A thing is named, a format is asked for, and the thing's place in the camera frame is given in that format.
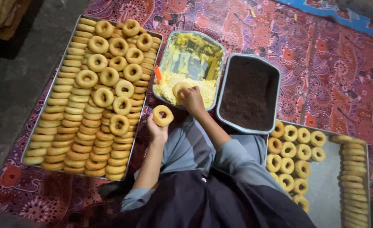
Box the brown chocolate sprinkles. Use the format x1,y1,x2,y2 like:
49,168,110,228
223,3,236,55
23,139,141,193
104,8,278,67
220,57,279,131

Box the brown bundle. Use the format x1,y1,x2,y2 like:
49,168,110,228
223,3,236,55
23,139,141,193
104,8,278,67
0,0,32,41

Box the person's dark cloth garment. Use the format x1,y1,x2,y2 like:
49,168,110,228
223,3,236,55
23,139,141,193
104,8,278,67
98,167,317,228

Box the person's grey clothing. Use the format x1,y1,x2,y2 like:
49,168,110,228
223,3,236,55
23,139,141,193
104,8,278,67
120,115,290,213

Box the yellow butter cream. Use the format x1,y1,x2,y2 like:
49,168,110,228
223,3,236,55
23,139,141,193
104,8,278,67
155,33,224,109

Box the person's right hand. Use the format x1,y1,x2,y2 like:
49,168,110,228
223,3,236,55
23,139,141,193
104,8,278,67
178,85,206,116

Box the grey tray with chocolate sprinkles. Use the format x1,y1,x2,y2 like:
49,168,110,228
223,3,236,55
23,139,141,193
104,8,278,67
216,53,282,135

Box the grey tray with butter cream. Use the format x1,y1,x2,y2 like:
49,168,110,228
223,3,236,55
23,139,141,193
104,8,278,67
152,30,226,112

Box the golden ring donut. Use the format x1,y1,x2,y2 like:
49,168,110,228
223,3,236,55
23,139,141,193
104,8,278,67
172,81,193,100
152,105,174,127

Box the heap of plain donuts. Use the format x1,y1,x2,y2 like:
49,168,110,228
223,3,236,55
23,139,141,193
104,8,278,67
23,17,162,181

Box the rows of flat-lying donuts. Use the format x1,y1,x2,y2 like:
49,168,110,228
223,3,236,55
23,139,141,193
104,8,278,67
266,120,327,213

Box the row of upright donuts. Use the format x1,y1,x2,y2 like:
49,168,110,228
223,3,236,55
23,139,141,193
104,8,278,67
329,134,369,228

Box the red purple patterned floor cloth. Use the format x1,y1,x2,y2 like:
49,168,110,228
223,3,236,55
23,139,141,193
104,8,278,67
0,0,373,228

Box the metal tray for finished donuts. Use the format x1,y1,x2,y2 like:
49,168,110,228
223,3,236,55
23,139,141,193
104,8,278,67
265,120,371,228

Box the blue mat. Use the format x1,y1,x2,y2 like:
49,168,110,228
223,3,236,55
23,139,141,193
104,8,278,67
277,0,373,43

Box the person's left hand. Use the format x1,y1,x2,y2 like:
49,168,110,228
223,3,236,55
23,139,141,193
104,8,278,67
146,112,170,144

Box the large metal baking tray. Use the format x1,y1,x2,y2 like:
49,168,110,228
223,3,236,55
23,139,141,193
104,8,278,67
20,14,164,182

